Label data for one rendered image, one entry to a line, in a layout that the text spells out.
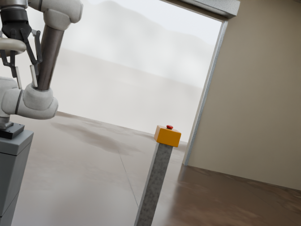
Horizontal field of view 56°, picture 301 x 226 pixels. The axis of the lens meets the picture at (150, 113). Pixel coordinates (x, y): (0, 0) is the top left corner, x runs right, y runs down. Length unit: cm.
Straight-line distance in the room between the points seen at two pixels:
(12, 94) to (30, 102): 10
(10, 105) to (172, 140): 92
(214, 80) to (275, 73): 143
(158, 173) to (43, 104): 75
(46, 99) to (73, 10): 53
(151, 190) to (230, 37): 514
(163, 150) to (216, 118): 479
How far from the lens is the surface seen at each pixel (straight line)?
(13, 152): 167
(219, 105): 628
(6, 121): 182
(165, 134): 150
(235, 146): 659
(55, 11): 151
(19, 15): 96
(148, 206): 162
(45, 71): 166
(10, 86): 177
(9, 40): 82
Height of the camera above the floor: 123
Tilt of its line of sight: 3 degrees down
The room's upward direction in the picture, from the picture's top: 15 degrees clockwise
